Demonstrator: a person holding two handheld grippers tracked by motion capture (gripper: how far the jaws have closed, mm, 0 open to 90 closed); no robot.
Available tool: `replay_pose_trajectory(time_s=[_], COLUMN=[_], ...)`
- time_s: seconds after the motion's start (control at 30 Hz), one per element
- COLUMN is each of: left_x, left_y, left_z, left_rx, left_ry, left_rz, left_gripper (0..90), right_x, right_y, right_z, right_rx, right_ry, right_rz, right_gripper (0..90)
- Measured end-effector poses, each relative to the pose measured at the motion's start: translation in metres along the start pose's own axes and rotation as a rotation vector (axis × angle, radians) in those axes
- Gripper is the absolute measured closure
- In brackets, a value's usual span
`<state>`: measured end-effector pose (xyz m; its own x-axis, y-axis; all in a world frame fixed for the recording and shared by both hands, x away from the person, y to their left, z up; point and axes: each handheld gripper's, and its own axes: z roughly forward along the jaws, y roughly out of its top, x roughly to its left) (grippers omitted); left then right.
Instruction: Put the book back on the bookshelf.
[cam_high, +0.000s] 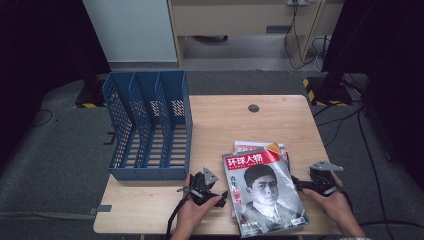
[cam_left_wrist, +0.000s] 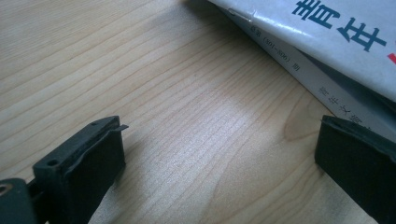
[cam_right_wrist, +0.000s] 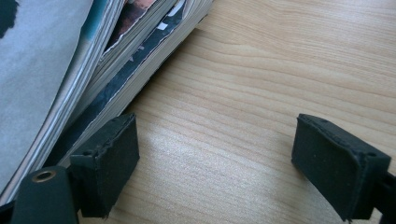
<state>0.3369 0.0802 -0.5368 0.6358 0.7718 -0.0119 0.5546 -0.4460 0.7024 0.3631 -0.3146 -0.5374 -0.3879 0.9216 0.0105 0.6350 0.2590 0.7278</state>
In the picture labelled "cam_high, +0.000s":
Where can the person's right hand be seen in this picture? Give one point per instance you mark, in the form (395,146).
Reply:
(336,205)

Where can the black stand with striped tape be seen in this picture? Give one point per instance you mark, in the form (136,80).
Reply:
(330,93)

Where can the person's left hand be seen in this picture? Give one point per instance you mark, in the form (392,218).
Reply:
(193,213)

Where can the portrait cover magazine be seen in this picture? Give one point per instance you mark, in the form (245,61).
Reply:
(266,193)

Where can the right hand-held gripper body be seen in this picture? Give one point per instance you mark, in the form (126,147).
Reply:
(325,165)

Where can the blue plastic file rack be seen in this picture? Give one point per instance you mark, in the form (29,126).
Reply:
(150,173)

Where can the red planet cover magazine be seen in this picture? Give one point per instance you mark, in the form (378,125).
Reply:
(250,145)

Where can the grey tape strip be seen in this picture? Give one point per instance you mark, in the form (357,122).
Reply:
(101,209)

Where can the dark round table grommet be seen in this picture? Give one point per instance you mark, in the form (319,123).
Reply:
(253,108)

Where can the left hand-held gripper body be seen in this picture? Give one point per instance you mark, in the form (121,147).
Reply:
(210,176)

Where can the black stand base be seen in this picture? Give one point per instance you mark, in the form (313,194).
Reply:
(90,96)

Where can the beige wooden desk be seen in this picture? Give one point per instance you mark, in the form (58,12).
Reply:
(233,20)

